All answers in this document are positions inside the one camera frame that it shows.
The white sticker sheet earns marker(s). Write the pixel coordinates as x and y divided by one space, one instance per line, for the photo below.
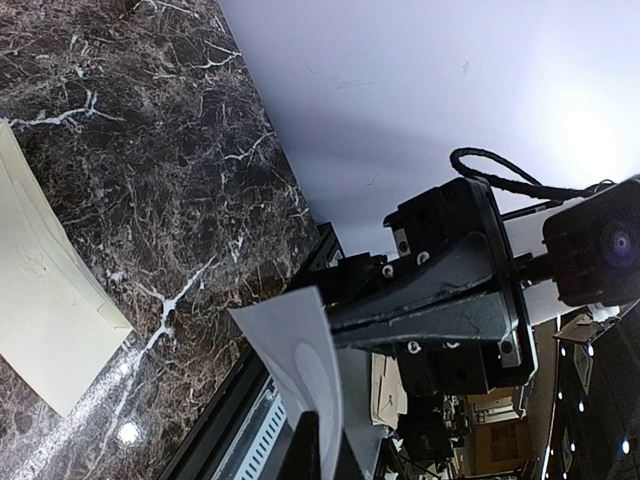
290 334

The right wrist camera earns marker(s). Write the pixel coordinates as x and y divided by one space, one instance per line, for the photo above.
593 247

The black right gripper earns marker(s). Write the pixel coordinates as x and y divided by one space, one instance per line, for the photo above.
456 319

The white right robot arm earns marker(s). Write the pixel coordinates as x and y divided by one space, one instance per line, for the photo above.
355 277

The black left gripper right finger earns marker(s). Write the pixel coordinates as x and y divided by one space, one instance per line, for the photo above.
356 458

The white slotted cable duct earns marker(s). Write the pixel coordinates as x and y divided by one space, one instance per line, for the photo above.
252 445

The cream paper envelope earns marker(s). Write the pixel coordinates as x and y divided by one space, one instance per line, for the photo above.
59 328

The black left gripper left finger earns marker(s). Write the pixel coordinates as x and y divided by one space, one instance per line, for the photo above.
302 458

